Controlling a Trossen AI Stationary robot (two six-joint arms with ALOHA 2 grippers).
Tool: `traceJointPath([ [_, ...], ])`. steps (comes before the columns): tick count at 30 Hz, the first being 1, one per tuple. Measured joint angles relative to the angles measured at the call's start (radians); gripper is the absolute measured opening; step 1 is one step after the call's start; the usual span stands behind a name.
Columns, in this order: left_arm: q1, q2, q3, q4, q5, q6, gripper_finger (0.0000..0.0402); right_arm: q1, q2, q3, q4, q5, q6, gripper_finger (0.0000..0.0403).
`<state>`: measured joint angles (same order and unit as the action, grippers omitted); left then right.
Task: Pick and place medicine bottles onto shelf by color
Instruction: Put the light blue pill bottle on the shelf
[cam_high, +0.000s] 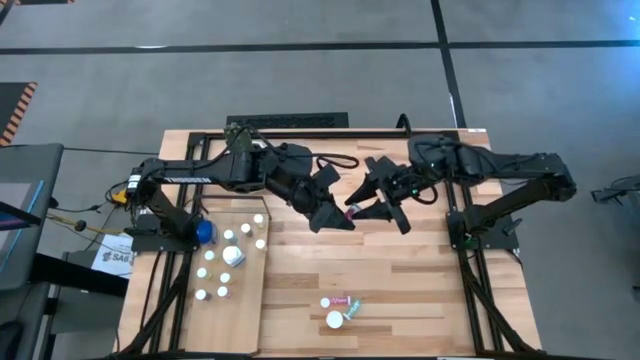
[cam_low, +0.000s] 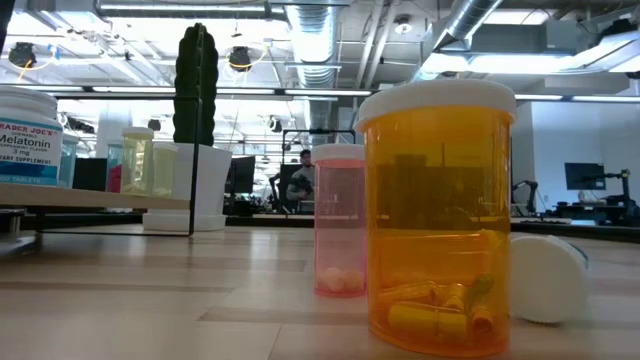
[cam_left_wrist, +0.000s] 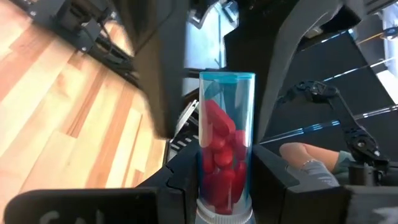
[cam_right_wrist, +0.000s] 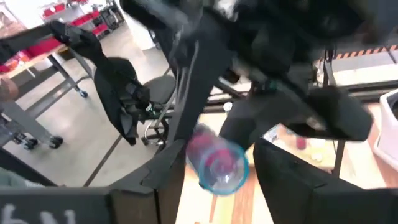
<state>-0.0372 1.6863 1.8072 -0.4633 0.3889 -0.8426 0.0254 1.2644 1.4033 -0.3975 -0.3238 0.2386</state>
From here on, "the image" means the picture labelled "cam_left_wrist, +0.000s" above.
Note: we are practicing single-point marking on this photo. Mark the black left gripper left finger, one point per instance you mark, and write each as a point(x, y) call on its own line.
point(180, 180)

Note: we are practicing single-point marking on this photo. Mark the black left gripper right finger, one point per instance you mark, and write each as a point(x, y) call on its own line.
point(273, 193)

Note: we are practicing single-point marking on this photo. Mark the dark red pill vial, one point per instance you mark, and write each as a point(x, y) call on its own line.
point(224, 140)

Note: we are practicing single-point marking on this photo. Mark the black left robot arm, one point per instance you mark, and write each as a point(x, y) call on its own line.
point(161, 77)

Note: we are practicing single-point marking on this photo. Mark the person's hand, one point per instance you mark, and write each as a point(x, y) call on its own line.
point(298, 152)

